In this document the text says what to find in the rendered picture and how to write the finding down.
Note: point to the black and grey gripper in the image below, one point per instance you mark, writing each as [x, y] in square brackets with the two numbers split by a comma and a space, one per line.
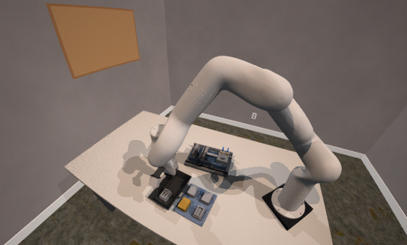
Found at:
[171, 169]

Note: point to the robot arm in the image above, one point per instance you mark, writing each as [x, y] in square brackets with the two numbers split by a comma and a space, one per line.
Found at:
[267, 91]

